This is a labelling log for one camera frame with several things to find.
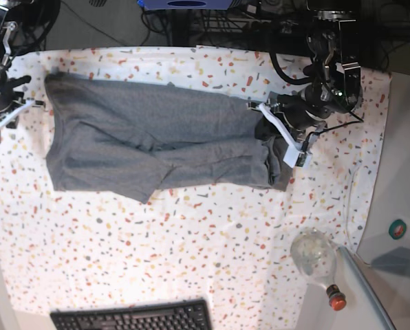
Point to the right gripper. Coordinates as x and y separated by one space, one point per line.
7 93

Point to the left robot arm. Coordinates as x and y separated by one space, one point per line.
331 83

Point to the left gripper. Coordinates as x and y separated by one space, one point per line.
298 111

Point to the black power strip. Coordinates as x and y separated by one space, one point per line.
283 26

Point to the black keyboard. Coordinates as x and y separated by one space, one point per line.
189 314

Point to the terrazzo patterned tablecloth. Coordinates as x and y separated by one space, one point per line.
225 243

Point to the clear bottle with orange cap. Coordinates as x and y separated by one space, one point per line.
315 257

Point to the green tape roll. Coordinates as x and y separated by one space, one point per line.
397 229

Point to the grey t-shirt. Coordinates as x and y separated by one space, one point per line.
134 138

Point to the grey metal bar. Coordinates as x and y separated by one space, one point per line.
363 306

